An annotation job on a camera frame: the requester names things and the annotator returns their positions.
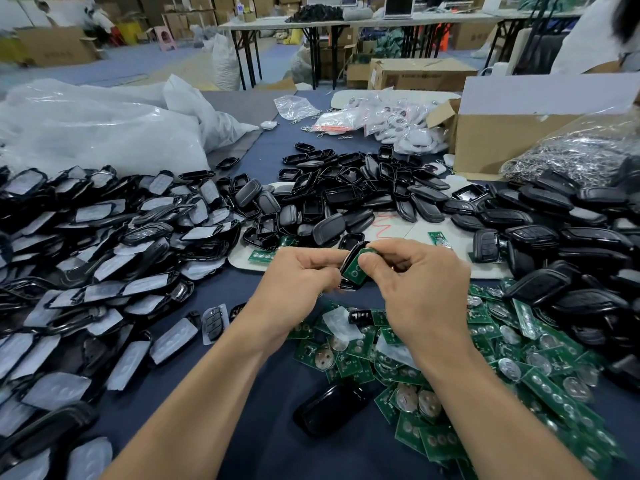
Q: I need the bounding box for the person's right hand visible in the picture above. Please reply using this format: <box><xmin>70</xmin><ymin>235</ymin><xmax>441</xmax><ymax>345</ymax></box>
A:
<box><xmin>358</xmin><ymin>237</ymin><xmax>473</xmax><ymax>368</ymax></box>

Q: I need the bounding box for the person's left hand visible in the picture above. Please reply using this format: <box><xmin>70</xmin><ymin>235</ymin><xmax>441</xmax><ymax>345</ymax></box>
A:
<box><xmin>240</xmin><ymin>245</ymin><xmax>351</xmax><ymax>351</ymax></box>

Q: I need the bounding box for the small green circuit board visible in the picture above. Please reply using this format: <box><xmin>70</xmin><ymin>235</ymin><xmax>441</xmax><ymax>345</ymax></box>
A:
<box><xmin>345</xmin><ymin>247</ymin><xmax>381</xmax><ymax>286</ymax></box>

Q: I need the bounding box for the pile of black shell halves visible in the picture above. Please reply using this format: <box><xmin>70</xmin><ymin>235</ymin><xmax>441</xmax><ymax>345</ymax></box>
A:
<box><xmin>235</xmin><ymin>141</ymin><xmax>496</xmax><ymax>251</ymax></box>

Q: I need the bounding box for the lone glossy black shell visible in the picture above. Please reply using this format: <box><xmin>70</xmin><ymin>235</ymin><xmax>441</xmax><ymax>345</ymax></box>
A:
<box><xmin>293</xmin><ymin>379</ymin><xmax>369</xmax><ymax>439</ymax></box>

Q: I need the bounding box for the pile of green circuit boards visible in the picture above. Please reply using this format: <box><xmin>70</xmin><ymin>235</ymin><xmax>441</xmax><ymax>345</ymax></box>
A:
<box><xmin>248</xmin><ymin>229</ymin><xmax>626</xmax><ymax>480</ymax></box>

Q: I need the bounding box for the pile of assembled black fobs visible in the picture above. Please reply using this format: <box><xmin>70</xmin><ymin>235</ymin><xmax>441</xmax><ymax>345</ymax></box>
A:
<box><xmin>470</xmin><ymin>169</ymin><xmax>640</xmax><ymax>391</ymax></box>

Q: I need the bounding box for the pile of shells with pads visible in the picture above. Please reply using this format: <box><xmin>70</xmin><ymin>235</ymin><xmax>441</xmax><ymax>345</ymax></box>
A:
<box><xmin>0</xmin><ymin>163</ymin><xmax>251</xmax><ymax>480</ymax></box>

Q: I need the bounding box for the person's left forearm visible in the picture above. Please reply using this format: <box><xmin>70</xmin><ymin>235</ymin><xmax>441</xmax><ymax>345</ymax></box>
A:
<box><xmin>103</xmin><ymin>329</ymin><xmax>286</xmax><ymax>480</ymax></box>

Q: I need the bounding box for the person's right forearm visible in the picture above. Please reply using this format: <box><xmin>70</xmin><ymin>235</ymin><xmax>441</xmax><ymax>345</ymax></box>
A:
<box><xmin>425</xmin><ymin>339</ymin><xmax>583</xmax><ymax>480</ymax></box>

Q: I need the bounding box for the clear plastic film piece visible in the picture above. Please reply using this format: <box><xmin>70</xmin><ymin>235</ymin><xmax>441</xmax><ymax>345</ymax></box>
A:
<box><xmin>322</xmin><ymin>307</ymin><xmax>364</xmax><ymax>346</ymax></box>

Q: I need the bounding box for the heap of clear parts bags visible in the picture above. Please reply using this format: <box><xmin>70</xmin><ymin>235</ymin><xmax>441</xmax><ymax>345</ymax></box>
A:
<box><xmin>362</xmin><ymin>95</ymin><xmax>449</xmax><ymax>156</ymax></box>

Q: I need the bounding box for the clear bag with red label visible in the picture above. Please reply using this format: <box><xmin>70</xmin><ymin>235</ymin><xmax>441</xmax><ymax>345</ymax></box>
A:
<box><xmin>305</xmin><ymin>107</ymin><xmax>366</xmax><ymax>134</ymax></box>

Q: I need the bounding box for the large open cardboard box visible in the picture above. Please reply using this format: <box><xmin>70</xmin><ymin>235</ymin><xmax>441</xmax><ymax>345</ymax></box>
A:
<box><xmin>427</xmin><ymin>73</ymin><xmax>640</xmax><ymax>181</ymax></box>

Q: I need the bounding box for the small crumpled clear plastic bag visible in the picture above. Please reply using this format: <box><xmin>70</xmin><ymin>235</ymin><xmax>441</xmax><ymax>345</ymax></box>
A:
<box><xmin>274</xmin><ymin>95</ymin><xmax>321</xmax><ymax>123</ymax></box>

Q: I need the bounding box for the clear bag of metal parts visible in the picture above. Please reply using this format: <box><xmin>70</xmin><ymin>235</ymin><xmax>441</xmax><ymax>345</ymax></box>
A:
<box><xmin>500</xmin><ymin>115</ymin><xmax>640</xmax><ymax>188</ymax></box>

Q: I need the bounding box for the brown cardboard box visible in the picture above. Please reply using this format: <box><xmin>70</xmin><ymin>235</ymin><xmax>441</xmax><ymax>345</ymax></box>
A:
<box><xmin>368</xmin><ymin>57</ymin><xmax>479</xmax><ymax>93</ymax></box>

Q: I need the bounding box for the white sack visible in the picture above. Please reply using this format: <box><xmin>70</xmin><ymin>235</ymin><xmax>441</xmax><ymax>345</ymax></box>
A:
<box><xmin>210</xmin><ymin>33</ymin><xmax>243</xmax><ymax>91</ymax></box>

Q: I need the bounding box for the large white plastic bag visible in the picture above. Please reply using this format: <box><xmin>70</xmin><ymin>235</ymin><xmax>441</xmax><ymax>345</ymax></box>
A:
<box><xmin>0</xmin><ymin>75</ymin><xmax>259</xmax><ymax>176</ymax></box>

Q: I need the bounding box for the heap of black parts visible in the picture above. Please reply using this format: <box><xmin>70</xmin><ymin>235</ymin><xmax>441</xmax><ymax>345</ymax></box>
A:
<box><xmin>288</xmin><ymin>3</ymin><xmax>346</xmax><ymax>23</ymax></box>

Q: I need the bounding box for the pink plastic stool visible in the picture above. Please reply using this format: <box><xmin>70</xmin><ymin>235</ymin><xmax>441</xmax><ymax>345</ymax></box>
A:
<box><xmin>152</xmin><ymin>25</ymin><xmax>176</xmax><ymax>51</ymax></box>

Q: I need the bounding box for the long white table top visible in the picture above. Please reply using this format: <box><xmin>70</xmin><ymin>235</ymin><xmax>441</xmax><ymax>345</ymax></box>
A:
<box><xmin>220</xmin><ymin>9</ymin><xmax>586</xmax><ymax>31</ymax></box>

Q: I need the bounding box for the open laptop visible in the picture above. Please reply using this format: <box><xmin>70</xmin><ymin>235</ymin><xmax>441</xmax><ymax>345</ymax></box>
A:
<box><xmin>383</xmin><ymin>0</ymin><xmax>416</xmax><ymax>20</ymax></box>

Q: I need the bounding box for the tan cardboard box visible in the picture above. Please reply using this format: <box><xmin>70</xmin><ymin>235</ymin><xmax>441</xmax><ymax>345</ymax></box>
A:
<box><xmin>15</xmin><ymin>25</ymin><xmax>99</xmax><ymax>68</ymax></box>

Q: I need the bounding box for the black metal table frame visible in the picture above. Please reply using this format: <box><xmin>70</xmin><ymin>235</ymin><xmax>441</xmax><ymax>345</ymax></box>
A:
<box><xmin>228</xmin><ymin>23</ymin><xmax>351</xmax><ymax>91</ymax></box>

